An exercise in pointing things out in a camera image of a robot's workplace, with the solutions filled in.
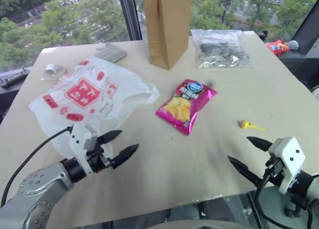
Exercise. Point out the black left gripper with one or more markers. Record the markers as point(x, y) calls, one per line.
point(96, 158)

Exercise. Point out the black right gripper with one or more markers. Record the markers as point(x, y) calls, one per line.
point(272, 170)

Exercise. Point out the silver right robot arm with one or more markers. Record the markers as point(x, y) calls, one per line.
point(307, 186)

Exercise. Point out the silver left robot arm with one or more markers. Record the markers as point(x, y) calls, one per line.
point(37, 189)

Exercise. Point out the yellow lollipop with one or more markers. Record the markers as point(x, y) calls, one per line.
point(246, 124)

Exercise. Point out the white red-printed plastic bag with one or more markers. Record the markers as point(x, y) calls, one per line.
point(84, 94)

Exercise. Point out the pink potato chips bag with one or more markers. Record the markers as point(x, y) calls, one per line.
point(185, 105)

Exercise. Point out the grey checked cloth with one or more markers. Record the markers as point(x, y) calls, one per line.
point(111, 52)

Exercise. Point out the white paper roll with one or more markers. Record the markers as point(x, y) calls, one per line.
point(51, 69)

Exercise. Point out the red snack packet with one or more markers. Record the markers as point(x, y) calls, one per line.
point(277, 46)

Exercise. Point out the grey round object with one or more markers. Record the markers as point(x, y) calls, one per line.
point(294, 44)

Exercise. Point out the black bar on sill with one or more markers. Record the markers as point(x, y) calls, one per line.
point(12, 78)

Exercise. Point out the brown paper bag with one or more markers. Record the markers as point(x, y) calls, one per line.
point(168, 27)

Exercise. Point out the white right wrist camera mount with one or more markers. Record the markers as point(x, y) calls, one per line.
point(289, 154)

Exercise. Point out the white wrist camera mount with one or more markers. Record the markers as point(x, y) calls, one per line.
point(289, 154)
point(78, 142)

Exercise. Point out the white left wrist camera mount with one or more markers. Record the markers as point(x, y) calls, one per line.
point(78, 142)

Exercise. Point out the black window frame post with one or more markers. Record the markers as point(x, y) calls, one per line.
point(129, 12)

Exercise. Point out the black slanted window frame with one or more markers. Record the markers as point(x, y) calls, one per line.
point(307, 27)

